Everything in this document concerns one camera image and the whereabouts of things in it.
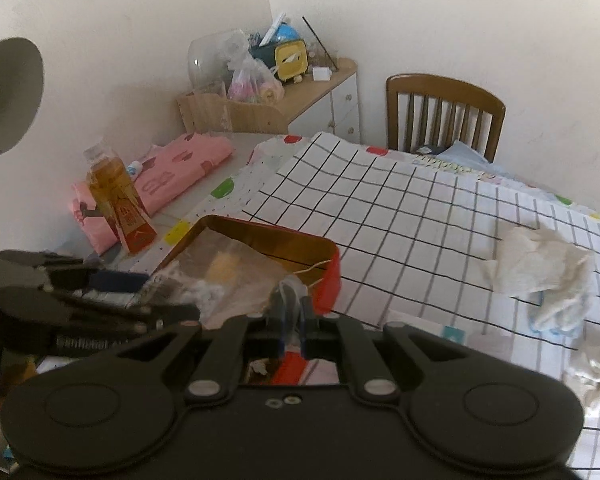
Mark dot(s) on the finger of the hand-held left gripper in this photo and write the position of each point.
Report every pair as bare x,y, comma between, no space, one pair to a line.
115,281
80,312

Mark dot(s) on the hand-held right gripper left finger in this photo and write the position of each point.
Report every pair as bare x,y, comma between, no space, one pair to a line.
280,330

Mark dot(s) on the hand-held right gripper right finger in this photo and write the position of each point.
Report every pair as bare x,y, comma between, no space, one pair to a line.
306,330

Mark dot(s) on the white face mask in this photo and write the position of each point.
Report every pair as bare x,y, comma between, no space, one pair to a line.
291,305

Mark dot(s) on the red tin box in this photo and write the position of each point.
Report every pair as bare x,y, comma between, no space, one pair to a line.
325,285

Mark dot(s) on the clear plastic bag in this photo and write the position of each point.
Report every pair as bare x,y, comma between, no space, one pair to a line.
240,270

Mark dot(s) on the cream cloth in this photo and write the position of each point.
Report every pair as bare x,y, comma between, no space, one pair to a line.
535,265

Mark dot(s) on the amber oil bottle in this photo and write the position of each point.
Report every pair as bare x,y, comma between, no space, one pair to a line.
115,195

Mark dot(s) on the small white bottle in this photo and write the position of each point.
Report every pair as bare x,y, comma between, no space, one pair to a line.
135,169

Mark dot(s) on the checked tablecloth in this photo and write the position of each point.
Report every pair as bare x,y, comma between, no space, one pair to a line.
380,220

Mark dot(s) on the pink folded cloth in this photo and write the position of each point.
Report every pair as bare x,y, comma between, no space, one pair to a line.
180,165

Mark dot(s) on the glass bowl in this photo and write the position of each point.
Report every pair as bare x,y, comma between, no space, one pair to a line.
210,60

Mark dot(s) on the cardboard box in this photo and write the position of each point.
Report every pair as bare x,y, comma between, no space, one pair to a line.
245,117

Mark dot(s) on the light blue cloth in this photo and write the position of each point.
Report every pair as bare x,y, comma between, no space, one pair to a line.
455,155

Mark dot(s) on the wood topped white cabinet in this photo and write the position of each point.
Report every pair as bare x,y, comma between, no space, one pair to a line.
325,95

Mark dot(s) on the plastic bag of toys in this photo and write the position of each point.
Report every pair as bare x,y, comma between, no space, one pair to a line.
252,82

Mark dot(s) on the small white box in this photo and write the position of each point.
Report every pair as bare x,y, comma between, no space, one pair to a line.
322,74

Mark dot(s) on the yellow tissue box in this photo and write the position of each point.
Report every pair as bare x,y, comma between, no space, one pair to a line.
291,60

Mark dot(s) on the white tube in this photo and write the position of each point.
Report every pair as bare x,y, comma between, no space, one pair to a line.
274,27

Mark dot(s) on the wooden chair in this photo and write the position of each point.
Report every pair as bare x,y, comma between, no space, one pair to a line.
445,90

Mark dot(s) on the blue globe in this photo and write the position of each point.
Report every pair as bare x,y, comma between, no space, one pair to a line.
286,35

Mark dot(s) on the black stick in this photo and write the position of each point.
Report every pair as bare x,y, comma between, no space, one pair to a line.
320,42

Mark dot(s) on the white cloth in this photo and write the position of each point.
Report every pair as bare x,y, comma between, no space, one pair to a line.
597,380

